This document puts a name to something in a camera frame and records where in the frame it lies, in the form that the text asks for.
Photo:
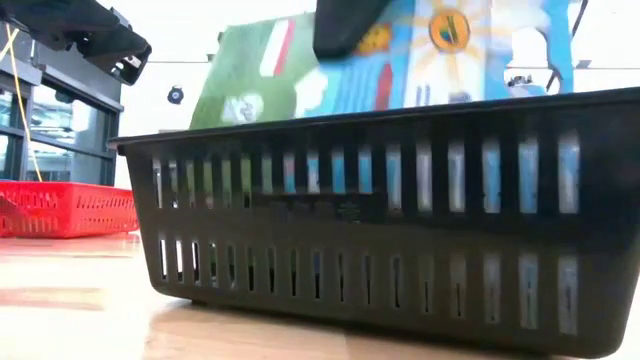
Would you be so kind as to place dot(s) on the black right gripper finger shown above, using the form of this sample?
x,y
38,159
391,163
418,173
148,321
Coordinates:
x,y
345,25

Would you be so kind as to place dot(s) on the green yellow crayon box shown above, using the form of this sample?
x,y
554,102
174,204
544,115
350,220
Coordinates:
x,y
250,65

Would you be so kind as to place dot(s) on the red plastic basket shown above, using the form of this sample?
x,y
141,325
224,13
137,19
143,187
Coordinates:
x,y
65,210

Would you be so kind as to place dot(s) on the black round fixture blue centre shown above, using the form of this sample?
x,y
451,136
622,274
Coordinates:
x,y
175,95

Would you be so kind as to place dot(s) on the small black hanging fixture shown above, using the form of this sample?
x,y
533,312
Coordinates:
x,y
520,80

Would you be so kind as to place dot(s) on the black slotted plastic basket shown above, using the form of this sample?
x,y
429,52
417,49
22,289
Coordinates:
x,y
350,230

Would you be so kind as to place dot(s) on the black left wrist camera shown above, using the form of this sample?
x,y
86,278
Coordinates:
x,y
120,50

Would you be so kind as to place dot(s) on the dark metal window frame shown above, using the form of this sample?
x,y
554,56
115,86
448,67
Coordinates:
x,y
17,160

